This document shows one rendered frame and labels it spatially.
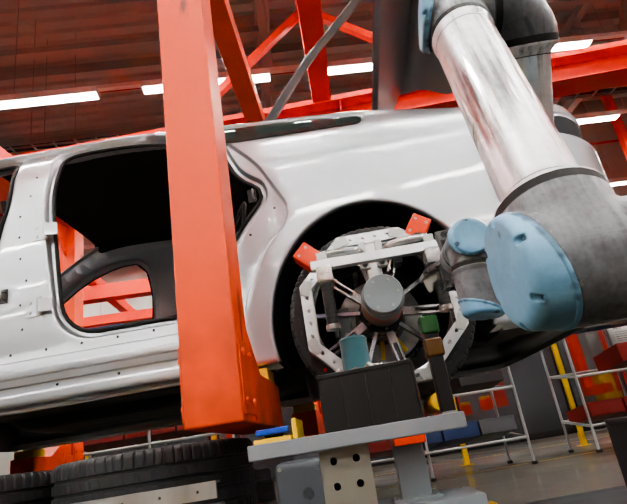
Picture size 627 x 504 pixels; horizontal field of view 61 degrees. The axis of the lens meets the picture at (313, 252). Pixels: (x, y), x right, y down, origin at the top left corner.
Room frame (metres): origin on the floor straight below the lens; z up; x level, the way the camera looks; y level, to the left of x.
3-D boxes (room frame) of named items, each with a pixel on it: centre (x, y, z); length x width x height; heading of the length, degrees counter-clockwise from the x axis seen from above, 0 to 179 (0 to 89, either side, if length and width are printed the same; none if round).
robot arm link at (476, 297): (1.14, -0.35, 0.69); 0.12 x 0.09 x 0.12; 88
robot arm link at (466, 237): (1.15, -0.35, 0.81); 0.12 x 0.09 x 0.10; 178
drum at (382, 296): (1.73, -0.20, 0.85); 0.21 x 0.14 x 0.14; 178
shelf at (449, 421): (1.18, -0.03, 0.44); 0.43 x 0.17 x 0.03; 88
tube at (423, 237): (1.67, -0.30, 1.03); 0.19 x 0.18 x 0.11; 178
